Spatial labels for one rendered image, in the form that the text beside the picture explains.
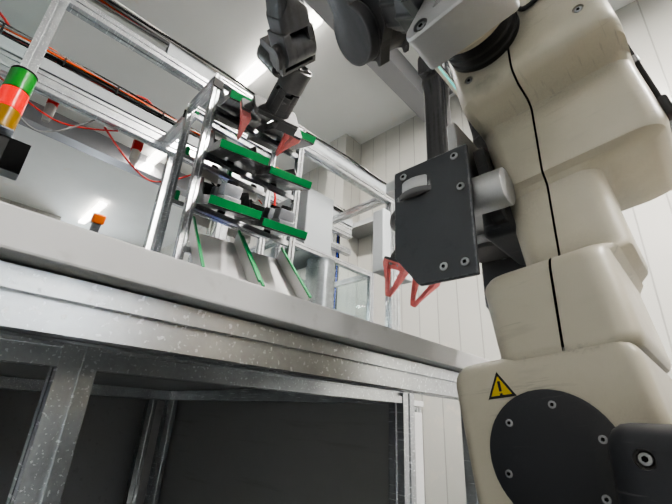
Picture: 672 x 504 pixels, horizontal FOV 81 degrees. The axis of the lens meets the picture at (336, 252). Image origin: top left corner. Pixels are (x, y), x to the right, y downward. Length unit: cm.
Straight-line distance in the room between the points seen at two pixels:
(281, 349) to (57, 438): 32
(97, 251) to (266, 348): 18
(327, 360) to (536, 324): 22
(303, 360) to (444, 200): 24
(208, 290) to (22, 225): 13
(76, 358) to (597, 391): 58
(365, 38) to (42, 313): 46
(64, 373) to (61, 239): 32
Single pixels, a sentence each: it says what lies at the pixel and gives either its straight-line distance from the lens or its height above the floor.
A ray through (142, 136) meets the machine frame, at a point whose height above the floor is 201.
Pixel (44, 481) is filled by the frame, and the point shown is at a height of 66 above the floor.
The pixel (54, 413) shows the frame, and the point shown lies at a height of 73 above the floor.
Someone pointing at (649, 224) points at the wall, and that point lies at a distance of 352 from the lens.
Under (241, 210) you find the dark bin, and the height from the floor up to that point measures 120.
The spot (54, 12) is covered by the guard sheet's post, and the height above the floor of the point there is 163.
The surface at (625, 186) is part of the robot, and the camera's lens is 57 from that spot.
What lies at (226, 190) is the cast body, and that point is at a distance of 99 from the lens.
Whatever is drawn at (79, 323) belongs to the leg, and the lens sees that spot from 34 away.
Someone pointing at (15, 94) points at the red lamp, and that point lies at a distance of 112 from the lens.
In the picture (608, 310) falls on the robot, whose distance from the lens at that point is 40.
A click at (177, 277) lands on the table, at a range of 34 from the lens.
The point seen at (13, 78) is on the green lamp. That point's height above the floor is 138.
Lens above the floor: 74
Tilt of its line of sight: 23 degrees up
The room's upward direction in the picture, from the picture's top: 3 degrees clockwise
